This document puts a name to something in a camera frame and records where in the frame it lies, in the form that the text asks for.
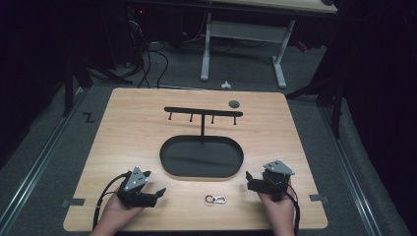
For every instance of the metal floor rail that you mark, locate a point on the metal floor rail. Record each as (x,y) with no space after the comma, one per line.
(36,164)
(350,170)

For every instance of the black round table grommet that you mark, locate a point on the black round table grommet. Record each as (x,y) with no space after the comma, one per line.
(234,104)

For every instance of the grey tape strip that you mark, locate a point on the grey tape strip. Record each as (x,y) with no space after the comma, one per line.
(74,202)
(318,198)

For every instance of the person's right hand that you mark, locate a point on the person's right hand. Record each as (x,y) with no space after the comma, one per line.
(278,213)

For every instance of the white-framed desk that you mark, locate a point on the white-framed desk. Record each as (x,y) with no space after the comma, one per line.
(246,31)

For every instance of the person's left hand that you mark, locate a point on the person's left hand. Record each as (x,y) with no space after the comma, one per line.
(116,211)

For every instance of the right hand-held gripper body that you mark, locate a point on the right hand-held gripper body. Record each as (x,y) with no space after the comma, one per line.
(274,180)

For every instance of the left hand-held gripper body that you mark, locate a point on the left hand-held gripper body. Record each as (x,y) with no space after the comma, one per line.
(132,187)

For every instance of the small white floor object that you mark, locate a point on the small white floor object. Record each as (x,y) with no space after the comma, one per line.
(226,85)

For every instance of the black floor tape mark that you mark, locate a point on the black floor tape mark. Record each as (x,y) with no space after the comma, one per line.
(88,117)

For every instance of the black metal stand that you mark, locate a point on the black metal stand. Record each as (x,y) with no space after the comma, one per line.
(327,91)
(75,82)

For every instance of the black key rack with tray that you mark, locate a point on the black key rack with tray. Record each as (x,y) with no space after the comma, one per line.
(202,154)

